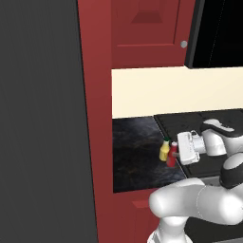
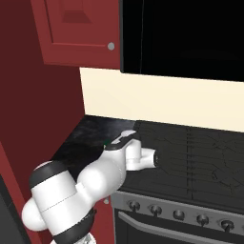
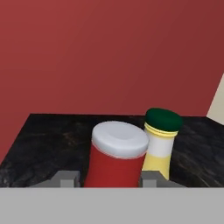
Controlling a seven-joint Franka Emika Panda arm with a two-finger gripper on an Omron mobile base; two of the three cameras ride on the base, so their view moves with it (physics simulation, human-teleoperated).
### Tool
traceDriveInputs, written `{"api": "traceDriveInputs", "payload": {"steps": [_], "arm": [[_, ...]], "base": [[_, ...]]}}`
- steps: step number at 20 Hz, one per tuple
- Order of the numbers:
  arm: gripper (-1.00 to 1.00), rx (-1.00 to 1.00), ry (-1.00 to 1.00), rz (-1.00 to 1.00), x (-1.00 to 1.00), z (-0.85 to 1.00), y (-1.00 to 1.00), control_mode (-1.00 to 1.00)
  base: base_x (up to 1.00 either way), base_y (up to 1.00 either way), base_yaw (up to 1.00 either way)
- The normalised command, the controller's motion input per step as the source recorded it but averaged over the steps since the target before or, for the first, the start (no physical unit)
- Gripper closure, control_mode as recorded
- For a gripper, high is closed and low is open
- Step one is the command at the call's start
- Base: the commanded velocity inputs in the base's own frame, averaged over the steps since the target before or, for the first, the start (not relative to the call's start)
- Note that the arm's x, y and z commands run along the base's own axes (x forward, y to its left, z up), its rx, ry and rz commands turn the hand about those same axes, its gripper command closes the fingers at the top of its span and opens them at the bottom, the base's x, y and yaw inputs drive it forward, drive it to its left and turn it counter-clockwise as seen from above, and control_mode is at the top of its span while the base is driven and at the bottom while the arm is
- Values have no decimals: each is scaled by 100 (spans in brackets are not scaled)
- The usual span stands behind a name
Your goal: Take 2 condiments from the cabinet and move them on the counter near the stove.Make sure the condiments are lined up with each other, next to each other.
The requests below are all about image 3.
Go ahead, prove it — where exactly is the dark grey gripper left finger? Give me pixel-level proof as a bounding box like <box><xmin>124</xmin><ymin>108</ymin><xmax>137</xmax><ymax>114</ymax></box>
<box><xmin>32</xmin><ymin>171</ymin><xmax>81</xmax><ymax>188</ymax></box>

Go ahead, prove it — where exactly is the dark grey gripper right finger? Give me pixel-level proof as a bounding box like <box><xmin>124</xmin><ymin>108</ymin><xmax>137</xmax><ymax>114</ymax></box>
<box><xmin>138</xmin><ymin>171</ymin><xmax>186</xmax><ymax>188</ymax></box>

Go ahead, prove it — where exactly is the red jar with white lid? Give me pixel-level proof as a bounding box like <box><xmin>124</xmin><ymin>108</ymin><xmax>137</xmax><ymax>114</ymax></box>
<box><xmin>83</xmin><ymin>121</ymin><xmax>151</xmax><ymax>188</ymax></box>

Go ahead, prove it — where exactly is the yellow bottle with green cap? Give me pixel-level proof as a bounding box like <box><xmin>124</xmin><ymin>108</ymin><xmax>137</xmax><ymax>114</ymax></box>
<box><xmin>141</xmin><ymin>108</ymin><xmax>184</xmax><ymax>180</ymax></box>

